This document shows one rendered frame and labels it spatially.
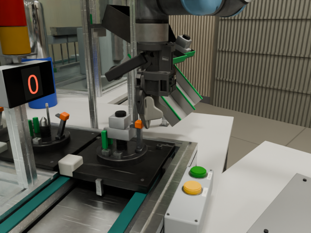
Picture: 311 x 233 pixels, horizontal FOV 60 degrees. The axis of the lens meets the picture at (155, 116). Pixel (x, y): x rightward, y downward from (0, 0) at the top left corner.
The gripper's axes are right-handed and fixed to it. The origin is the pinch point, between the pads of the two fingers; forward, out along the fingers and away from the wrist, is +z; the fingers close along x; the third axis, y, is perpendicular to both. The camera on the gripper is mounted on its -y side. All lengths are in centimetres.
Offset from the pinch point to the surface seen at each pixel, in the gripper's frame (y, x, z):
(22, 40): -16.2, -19.6, -21.4
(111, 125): -8.5, -2.2, 0.8
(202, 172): 15.8, -2.3, 9.9
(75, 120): -54, 44, 21
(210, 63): -37, 385, 38
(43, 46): -80, 59, -13
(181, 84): -2.3, 48.7, 0.2
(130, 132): -3.6, -1.3, 2.5
